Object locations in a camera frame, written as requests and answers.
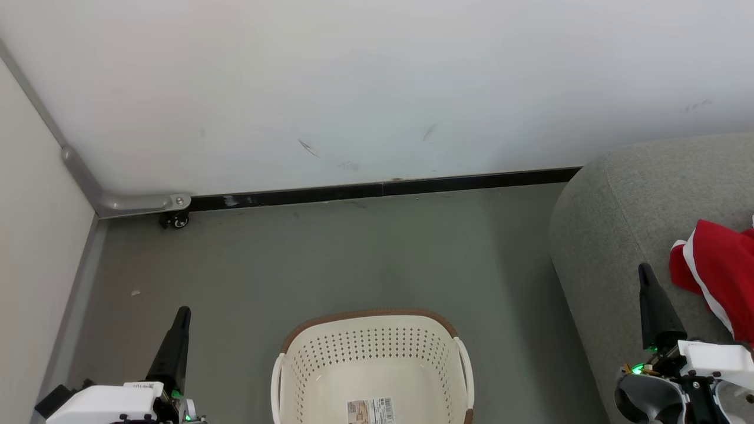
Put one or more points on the black baseboard strip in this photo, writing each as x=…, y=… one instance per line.
x=412, y=187

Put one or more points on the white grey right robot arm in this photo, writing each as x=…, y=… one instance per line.
x=642, y=400

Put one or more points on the grey metal frame tube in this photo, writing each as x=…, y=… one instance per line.
x=129, y=204

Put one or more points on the cream perforated laundry basket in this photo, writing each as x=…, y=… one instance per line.
x=330, y=347

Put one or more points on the grey fabric sofa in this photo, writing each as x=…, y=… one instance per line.
x=624, y=206

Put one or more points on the white left gripper housing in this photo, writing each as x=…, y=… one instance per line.
x=100, y=406

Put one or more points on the barcode label sticker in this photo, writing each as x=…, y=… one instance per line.
x=370, y=411

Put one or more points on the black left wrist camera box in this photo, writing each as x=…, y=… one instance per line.
x=53, y=401

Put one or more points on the red basketball jersey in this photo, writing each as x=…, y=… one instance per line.
x=724, y=265

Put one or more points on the small black caster wheel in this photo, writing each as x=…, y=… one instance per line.
x=175, y=220

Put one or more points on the white right gripper housing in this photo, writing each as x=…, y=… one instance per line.
x=721, y=362

